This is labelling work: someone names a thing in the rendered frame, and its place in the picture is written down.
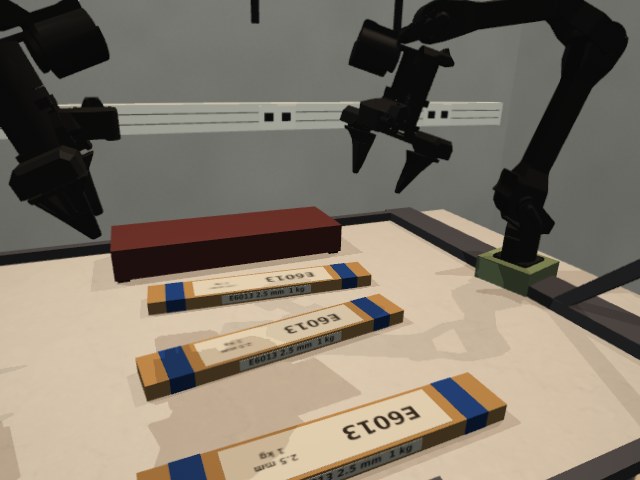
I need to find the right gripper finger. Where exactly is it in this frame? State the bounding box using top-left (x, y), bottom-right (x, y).
top-left (344, 125), bottom-right (376, 173)
top-left (395, 150), bottom-right (439, 194)

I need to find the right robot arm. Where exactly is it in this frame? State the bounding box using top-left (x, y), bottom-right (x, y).
top-left (348, 0), bottom-right (628, 268)

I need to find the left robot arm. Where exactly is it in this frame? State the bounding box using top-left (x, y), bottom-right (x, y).
top-left (0, 0), bottom-right (121, 148)

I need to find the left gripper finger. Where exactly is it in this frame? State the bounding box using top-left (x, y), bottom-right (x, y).
top-left (27, 169), bottom-right (102, 240)
top-left (82, 151), bottom-right (103, 216)

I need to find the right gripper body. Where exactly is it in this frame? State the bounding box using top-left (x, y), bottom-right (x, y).
top-left (340, 81), bottom-right (453, 161)

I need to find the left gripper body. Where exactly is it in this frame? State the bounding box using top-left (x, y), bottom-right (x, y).
top-left (0, 86), bottom-right (92, 201)

